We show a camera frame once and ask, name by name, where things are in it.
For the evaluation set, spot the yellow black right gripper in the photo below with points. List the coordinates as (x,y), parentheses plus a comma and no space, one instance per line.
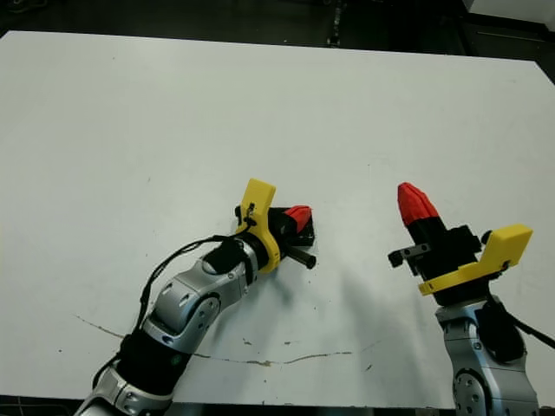
(446,264)

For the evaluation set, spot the dark background cabinet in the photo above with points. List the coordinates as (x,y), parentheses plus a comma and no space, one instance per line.
(507,32)

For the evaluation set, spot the glossy black box lid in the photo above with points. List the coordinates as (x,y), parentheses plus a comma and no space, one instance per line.
(310,237)

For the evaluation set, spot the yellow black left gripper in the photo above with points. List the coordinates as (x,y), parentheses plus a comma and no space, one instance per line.
(260,225)

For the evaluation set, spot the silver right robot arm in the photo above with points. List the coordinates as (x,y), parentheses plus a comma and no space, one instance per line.
(490,381)

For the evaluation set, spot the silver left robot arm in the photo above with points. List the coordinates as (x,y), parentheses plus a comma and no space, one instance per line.
(182,299)

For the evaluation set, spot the black background post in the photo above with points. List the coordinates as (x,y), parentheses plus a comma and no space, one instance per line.
(334,21)

